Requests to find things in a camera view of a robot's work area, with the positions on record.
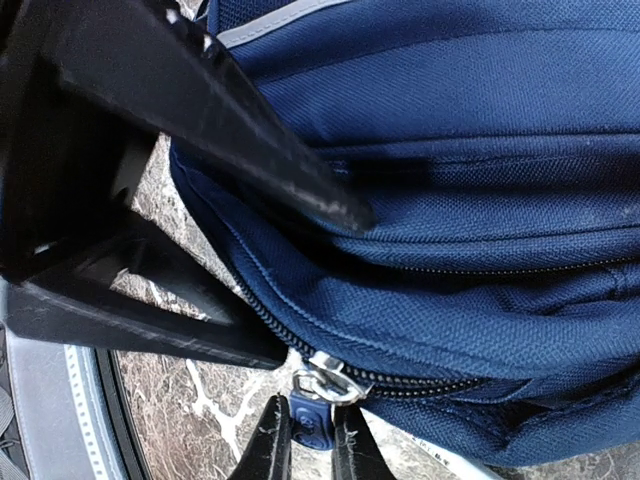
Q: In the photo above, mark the grey slotted cable duct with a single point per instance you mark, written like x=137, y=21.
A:
x=90, y=414

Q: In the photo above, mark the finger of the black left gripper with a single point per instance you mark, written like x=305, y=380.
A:
x=63, y=295

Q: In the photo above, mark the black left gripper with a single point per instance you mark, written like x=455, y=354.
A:
x=69, y=167

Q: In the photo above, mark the navy blue student backpack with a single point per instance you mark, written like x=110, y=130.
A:
x=494, y=309

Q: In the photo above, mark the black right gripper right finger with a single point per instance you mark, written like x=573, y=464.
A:
x=356, y=455

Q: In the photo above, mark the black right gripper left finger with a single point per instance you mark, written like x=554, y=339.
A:
x=268, y=453

